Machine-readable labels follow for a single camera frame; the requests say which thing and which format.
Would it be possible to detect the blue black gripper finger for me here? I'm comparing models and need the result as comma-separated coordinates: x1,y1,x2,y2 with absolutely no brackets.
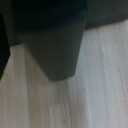
0,13,12,81

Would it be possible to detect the black air fryer basket with handle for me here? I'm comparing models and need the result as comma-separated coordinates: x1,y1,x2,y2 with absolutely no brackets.
6,0,128,82

